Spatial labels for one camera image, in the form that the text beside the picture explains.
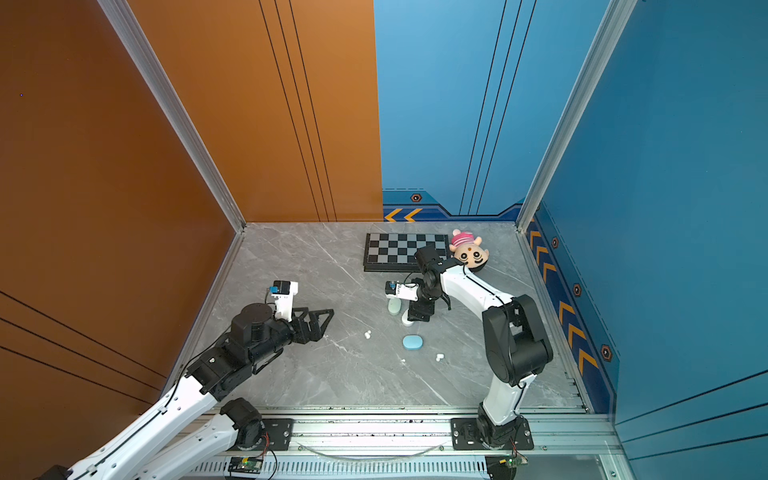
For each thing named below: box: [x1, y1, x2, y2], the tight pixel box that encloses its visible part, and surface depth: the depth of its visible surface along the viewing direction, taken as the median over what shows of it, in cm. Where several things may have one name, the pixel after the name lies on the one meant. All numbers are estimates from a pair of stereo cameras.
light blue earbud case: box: [402, 334, 424, 351], surface depth 89 cm
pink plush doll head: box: [449, 228, 490, 269], surface depth 110 cm
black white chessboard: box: [363, 233, 449, 273], surface depth 111 cm
